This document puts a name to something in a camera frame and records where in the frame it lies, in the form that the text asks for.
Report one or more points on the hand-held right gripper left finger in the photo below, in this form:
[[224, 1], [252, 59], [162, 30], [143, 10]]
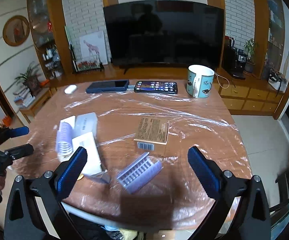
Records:
[[72, 172]]

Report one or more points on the small green potted plant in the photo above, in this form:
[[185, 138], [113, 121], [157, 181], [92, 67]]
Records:
[[250, 52]]

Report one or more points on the round framed wall picture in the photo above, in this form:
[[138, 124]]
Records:
[[16, 30]]

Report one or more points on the teal printed mug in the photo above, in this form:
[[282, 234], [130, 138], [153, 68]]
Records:
[[200, 85]]

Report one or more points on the black coffee machine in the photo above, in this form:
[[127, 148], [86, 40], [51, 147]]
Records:
[[234, 60]]

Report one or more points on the dark blue phone case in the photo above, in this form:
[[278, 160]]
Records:
[[107, 86]]

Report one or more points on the brown cardboard box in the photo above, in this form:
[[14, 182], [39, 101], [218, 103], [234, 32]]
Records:
[[154, 130]]

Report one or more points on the person's left hand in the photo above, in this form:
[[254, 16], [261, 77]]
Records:
[[0, 183]]

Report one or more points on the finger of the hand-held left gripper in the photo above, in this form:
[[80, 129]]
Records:
[[19, 131], [22, 151]]

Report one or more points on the red flower picture frame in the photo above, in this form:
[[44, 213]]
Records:
[[87, 65]]

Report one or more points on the stack of books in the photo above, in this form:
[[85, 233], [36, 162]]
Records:
[[23, 100]]

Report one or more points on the low wooden side cabinet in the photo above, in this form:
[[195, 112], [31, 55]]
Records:
[[39, 102]]

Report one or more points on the black flat television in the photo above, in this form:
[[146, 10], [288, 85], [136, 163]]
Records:
[[164, 35]]

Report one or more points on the white blue medicine box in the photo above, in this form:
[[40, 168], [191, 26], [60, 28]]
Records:
[[89, 152]]

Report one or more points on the white earbuds case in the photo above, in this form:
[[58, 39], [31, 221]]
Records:
[[70, 89]]

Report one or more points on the black and white bag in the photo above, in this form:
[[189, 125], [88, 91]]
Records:
[[275, 77]]

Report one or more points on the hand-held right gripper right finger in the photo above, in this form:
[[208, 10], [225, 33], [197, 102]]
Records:
[[202, 172]]

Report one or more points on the glass display cabinet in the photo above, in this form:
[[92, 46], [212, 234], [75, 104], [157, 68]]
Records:
[[43, 30]]

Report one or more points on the purple vial tray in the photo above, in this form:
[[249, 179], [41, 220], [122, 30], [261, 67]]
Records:
[[64, 140], [139, 173]]

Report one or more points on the potted plant in brown pot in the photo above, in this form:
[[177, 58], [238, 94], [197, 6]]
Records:
[[32, 82]]

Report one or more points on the black chair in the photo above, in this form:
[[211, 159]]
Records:
[[287, 180]]

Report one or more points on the giraffe picture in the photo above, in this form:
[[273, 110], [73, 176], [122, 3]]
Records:
[[93, 47]]

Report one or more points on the plain white box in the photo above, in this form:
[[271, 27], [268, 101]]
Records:
[[85, 125]]

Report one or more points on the black smartphone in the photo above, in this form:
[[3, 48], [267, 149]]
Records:
[[157, 87]]

